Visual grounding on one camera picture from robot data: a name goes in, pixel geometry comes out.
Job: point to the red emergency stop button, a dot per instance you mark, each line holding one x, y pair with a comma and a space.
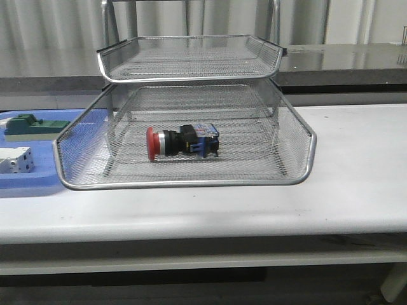
200, 139

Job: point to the blue plastic tray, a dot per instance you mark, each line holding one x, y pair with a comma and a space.
55, 160

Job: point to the white circuit breaker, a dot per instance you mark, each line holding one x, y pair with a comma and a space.
16, 160

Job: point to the silver top mesh tray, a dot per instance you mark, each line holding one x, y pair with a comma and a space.
189, 58

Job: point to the silver bottom mesh tray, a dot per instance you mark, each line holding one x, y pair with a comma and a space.
244, 134

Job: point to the silver mesh tray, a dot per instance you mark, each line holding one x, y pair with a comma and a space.
244, 134
290, 162
189, 58

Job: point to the green and beige switch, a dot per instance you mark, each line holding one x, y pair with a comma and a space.
26, 127

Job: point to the dark background counter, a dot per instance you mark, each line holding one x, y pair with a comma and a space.
338, 68

